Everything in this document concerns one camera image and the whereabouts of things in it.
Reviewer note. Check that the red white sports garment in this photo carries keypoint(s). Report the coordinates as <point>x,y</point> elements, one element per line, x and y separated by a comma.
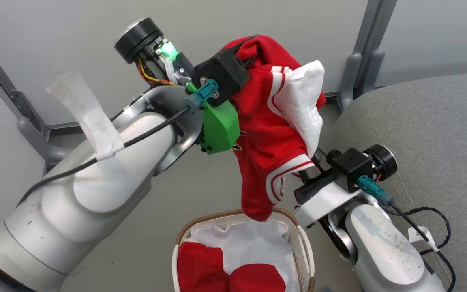
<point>266,142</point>

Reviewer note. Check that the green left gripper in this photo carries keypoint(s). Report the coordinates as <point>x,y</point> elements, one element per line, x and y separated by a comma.
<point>219,127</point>

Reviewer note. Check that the white tape strip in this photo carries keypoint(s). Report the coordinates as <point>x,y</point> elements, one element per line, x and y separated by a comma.
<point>95,125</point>

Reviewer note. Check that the red clothing piece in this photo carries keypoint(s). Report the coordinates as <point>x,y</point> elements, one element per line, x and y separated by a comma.
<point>199,267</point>
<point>258,279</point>

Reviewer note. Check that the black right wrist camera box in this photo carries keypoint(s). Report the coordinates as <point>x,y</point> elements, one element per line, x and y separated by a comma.
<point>351,166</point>

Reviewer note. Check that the grey caster leg bracket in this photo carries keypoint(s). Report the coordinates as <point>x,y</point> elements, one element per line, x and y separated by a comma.
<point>2,77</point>

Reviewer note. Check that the grey fabric sofa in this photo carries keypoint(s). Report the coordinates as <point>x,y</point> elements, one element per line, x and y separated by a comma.
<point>440,129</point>

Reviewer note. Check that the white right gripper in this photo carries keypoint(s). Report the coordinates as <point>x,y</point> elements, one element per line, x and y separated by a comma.
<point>324,200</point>

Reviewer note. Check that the grey double partition post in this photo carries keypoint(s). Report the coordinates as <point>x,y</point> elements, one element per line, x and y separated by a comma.
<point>369,40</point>

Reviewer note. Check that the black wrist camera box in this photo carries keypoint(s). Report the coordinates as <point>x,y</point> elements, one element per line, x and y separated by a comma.
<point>221,75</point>
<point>351,166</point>

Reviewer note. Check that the grey metal partition foot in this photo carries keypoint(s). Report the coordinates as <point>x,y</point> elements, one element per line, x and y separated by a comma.
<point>41,144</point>

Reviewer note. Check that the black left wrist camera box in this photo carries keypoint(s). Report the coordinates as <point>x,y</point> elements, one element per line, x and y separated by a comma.
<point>221,75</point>

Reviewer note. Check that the white laundry basket brown rim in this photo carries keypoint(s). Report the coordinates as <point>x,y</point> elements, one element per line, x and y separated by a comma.
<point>304,251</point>

